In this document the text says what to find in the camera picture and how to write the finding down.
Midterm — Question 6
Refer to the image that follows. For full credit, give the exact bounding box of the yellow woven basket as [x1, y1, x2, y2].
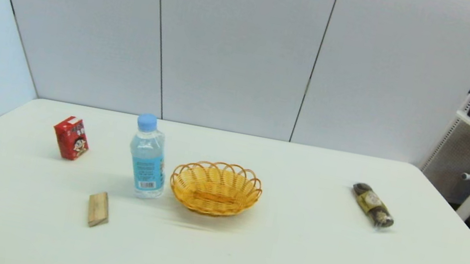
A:
[165, 154, 267, 224]

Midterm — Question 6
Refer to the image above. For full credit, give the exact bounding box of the red drink carton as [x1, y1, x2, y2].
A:
[49, 113, 94, 163]

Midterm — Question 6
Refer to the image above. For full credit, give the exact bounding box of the clear bottle with blue label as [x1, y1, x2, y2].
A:
[121, 111, 177, 202]

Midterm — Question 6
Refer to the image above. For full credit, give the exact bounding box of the gold and brown chocolate pack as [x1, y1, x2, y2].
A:
[346, 181, 400, 231]

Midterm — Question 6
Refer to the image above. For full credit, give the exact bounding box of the small wooden block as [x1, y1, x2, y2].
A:
[84, 189, 114, 230]

